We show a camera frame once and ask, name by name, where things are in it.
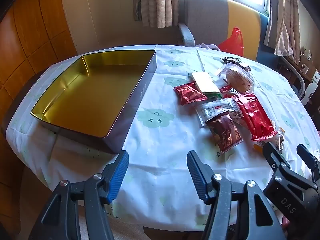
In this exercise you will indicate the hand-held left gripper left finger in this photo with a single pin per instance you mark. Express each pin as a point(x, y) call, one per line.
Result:
point(117, 177)

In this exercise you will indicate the silver snack packet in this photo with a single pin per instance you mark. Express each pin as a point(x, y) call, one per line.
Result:
point(280, 137)

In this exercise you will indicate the red plastic bag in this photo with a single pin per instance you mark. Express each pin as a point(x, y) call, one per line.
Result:
point(231, 43)

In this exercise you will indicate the wooden wardrobe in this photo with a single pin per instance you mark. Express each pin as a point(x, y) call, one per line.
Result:
point(30, 30)

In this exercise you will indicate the pink cloth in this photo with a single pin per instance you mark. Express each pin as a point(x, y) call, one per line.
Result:
point(207, 46)

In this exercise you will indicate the clear white-label snack packet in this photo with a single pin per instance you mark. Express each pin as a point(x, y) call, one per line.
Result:
point(215, 108)

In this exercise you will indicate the small red snack packet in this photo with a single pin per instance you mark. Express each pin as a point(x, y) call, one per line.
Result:
point(188, 92)

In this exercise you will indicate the large bright red snack packet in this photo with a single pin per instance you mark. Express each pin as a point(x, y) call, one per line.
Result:
point(255, 116)

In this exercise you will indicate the grey and yellow sofa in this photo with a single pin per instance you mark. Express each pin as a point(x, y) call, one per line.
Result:
point(207, 17)

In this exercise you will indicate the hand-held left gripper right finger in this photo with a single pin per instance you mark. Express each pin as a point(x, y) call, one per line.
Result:
point(197, 177)

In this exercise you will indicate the clear bread packet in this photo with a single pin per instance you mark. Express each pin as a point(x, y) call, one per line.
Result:
point(237, 78)

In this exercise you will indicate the black and brown snack packet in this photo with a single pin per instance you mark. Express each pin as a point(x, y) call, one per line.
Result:
point(231, 60)

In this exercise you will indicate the gold rectangular tin box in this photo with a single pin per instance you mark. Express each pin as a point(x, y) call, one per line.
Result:
point(100, 87)

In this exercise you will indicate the dark red brown snack packet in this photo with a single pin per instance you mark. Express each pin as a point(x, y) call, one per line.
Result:
point(226, 132)

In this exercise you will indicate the white and grey appliance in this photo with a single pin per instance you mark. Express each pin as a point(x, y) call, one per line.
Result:
point(308, 90)

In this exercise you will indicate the white cloud-print tablecloth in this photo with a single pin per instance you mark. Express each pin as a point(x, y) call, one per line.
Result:
point(160, 140)

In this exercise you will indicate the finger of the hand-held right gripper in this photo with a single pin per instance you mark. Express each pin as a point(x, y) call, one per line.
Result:
point(308, 158)
point(271, 153)

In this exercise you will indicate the cream and green cracker packet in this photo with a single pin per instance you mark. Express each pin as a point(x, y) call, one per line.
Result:
point(205, 82)

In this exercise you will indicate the beige patterned curtain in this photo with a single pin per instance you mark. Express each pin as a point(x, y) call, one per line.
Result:
point(287, 17)
point(157, 2)

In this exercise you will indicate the wooden side cabinet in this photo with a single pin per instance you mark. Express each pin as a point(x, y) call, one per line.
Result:
point(307, 65)

